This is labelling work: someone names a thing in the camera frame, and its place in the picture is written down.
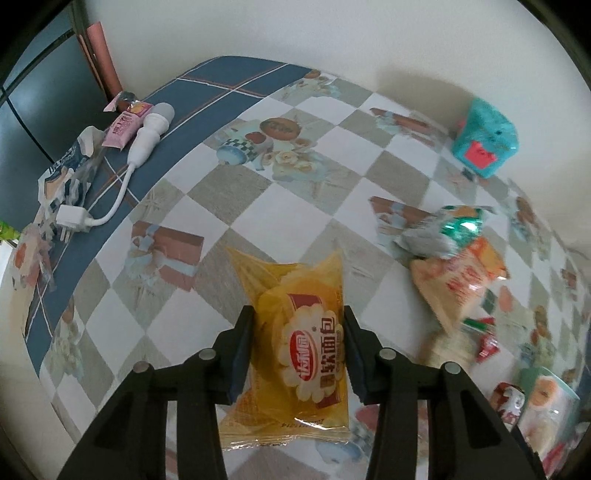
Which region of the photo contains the yellow bread package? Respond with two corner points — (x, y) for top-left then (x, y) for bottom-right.
(219, 249), (349, 450)

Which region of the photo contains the round bun clear package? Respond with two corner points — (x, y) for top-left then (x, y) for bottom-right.
(518, 370), (580, 460)

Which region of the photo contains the teal rimmed white tray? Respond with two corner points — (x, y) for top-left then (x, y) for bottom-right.
(509, 367), (580, 478)

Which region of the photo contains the red snack packet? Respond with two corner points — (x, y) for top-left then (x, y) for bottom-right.
(543, 439), (576, 479)

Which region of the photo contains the oat cookie clear wrapper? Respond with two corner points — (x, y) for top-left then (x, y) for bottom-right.
(419, 330), (478, 371)

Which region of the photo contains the small red candy wrapper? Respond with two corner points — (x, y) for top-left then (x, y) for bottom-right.
(476, 332), (500, 364)

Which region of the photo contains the orange cracker snack bag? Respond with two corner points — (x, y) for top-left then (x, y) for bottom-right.
(410, 236), (510, 335)

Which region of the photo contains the checkered patterned tablecloth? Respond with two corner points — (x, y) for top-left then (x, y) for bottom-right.
(15, 56), (590, 479)

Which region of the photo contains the clear wrapper on edge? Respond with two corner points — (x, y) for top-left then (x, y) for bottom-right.
(11, 223), (54, 289)

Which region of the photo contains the green foil snack packet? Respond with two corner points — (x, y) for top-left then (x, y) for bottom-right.
(396, 205), (497, 260)

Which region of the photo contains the crumpled blue white wrapper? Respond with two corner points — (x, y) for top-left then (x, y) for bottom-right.
(38, 126), (105, 220)

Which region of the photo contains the teal toy box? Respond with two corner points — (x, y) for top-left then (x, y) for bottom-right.
(451, 97), (520, 179)

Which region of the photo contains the pink small sachet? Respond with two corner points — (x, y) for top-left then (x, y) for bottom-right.
(102, 101), (153, 150)

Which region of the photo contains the dark blue cabinet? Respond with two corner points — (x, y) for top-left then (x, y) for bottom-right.
(1, 1), (113, 230)

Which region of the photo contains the pink rolled paper tube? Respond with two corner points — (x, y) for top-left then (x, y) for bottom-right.
(77, 22), (123, 100)

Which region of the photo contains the white charger with cable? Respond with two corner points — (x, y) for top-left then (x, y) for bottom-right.
(56, 102), (175, 232)

